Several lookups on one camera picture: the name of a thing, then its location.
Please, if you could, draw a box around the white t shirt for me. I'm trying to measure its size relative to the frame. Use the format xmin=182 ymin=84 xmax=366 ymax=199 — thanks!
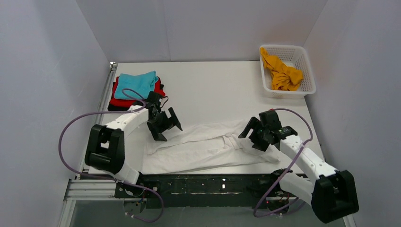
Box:
xmin=141 ymin=120 xmax=280 ymax=175

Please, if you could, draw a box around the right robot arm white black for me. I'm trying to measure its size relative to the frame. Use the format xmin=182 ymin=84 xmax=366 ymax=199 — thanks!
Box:
xmin=239 ymin=109 xmax=359 ymax=224

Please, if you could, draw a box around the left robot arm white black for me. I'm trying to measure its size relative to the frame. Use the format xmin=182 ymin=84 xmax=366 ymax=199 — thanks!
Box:
xmin=85 ymin=91 xmax=182 ymax=184

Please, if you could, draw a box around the folded cyan t shirt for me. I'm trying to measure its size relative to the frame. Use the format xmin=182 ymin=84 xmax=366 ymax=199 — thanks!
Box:
xmin=114 ymin=71 xmax=159 ymax=100

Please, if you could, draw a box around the folded red t shirt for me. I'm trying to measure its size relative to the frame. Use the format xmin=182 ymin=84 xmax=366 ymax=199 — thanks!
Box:
xmin=109 ymin=77 xmax=166 ymax=107

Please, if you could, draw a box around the folded black t shirt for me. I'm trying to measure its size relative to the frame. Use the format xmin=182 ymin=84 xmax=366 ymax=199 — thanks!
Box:
xmin=107 ymin=103 xmax=131 ymax=112

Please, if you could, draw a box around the orange t shirt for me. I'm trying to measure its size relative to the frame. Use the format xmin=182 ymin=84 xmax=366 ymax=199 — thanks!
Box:
xmin=260 ymin=47 xmax=304 ymax=91

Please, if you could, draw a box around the white plastic basket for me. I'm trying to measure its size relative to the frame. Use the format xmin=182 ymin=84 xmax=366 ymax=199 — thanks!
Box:
xmin=260 ymin=44 xmax=316 ymax=99

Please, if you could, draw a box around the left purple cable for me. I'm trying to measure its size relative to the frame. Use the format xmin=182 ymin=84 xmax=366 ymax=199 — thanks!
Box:
xmin=58 ymin=88 xmax=164 ymax=223

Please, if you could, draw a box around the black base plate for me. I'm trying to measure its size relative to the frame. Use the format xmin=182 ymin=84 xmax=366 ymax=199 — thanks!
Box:
xmin=114 ymin=174 xmax=295 ymax=210

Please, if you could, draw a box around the aluminium frame rail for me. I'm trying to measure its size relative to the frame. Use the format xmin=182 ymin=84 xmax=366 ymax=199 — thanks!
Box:
xmin=58 ymin=61 xmax=118 ymax=227

